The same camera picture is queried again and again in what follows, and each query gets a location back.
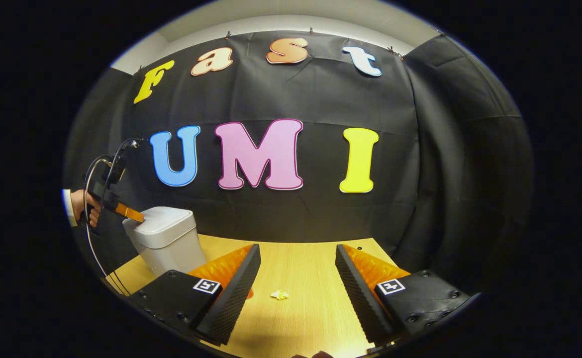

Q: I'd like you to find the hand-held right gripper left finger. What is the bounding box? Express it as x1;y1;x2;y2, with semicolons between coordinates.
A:
131;244;262;346

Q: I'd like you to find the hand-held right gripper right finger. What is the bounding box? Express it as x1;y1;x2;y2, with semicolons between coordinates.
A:
334;244;471;349

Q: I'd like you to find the white desktop garbage bin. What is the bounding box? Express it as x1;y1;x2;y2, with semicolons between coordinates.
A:
122;206;207;277

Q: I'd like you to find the wooden desktop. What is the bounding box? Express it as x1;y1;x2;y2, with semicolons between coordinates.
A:
106;234;401;358

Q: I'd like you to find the black backdrop cloth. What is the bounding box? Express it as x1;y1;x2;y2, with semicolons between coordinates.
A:
65;31;535;299

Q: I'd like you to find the thin black cable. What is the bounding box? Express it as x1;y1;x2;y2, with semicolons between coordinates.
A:
83;138;142;294

